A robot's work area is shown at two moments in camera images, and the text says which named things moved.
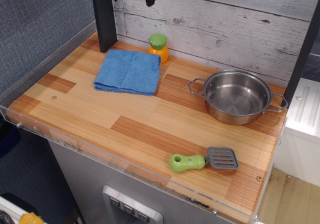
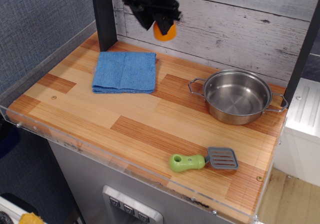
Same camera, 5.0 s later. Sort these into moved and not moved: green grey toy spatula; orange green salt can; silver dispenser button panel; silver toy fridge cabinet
Moved: orange green salt can
Not moved: silver dispenser button panel; green grey toy spatula; silver toy fridge cabinet
